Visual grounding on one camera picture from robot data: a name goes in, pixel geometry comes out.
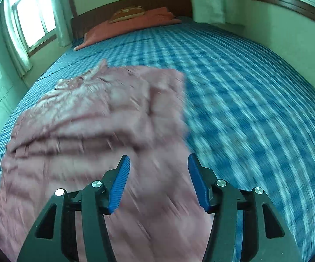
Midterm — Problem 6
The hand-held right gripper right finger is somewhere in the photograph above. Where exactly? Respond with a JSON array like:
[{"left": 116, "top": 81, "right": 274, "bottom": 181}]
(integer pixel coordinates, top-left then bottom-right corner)
[{"left": 188, "top": 153, "right": 304, "bottom": 262}]

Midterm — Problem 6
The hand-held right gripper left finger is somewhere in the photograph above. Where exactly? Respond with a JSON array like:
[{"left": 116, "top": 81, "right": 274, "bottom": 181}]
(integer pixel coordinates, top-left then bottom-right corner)
[{"left": 17, "top": 155, "right": 131, "bottom": 262}]

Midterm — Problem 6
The pink down jacket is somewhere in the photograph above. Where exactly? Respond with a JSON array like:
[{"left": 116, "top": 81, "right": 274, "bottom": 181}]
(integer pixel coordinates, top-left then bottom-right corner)
[{"left": 0, "top": 59, "right": 215, "bottom": 262}]

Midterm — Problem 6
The bed with blue plaid sheet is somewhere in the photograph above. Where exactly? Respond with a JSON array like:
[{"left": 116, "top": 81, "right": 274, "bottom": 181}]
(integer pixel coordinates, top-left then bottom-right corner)
[{"left": 0, "top": 16, "right": 315, "bottom": 262}]

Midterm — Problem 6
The white curtain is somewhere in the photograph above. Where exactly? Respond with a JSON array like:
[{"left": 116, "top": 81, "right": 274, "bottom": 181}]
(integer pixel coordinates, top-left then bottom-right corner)
[
  {"left": 1, "top": 0, "right": 33, "bottom": 77},
  {"left": 192, "top": 0, "right": 247, "bottom": 26},
  {"left": 49, "top": 0, "right": 73, "bottom": 47}
]

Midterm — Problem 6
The orange pillow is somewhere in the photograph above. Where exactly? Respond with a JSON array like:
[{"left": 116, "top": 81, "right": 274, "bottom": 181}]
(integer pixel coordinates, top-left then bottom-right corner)
[{"left": 74, "top": 7, "right": 182, "bottom": 51}]

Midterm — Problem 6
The white framed window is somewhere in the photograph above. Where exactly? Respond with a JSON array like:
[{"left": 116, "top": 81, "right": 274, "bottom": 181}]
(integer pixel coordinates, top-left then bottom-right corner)
[{"left": 9, "top": 0, "right": 57, "bottom": 53}]

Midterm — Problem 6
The brown wooden headboard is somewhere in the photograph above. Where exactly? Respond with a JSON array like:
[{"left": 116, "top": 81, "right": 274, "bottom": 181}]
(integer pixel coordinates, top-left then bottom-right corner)
[{"left": 71, "top": 0, "right": 193, "bottom": 41}]

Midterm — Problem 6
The patterned brown pillow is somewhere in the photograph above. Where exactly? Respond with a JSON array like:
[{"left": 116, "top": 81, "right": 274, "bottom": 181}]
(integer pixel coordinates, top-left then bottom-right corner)
[{"left": 108, "top": 6, "right": 146, "bottom": 24}]

